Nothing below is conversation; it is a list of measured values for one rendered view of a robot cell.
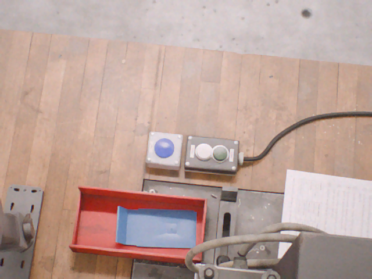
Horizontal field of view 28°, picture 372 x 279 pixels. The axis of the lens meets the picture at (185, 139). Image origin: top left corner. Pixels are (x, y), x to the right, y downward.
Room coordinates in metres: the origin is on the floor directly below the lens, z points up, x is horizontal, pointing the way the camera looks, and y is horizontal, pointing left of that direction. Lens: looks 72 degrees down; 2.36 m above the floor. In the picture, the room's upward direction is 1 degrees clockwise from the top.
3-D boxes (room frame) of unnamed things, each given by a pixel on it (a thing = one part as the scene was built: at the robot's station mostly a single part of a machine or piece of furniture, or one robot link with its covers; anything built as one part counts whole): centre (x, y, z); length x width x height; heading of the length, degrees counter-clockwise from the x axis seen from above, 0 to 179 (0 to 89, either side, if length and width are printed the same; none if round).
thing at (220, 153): (0.45, -0.07, 0.93); 0.03 x 0.03 x 0.02
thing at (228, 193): (0.33, -0.08, 0.95); 0.06 x 0.03 x 0.09; 175
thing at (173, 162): (0.46, 0.04, 0.90); 0.07 x 0.07 x 0.06; 85
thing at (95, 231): (0.30, 0.09, 0.93); 0.25 x 0.12 x 0.06; 85
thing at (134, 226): (0.30, 0.05, 0.92); 0.15 x 0.07 x 0.03; 89
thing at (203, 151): (0.45, -0.04, 0.93); 0.03 x 0.03 x 0.02
